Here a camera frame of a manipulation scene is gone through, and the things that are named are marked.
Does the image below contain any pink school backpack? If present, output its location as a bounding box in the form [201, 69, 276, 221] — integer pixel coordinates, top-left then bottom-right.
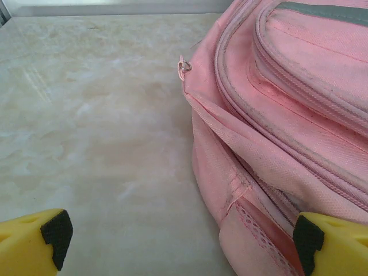
[177, 0, 368, 276]

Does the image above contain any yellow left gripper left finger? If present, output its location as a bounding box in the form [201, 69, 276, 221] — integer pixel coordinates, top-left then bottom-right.
[0, 208, 74, 276]

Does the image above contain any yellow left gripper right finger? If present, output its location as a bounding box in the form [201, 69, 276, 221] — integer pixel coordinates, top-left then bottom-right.
[292, 212, 368, 276]

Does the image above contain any thin aluminium wall rail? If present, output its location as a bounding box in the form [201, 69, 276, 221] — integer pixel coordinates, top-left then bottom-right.
[0, 0, 259, 18]

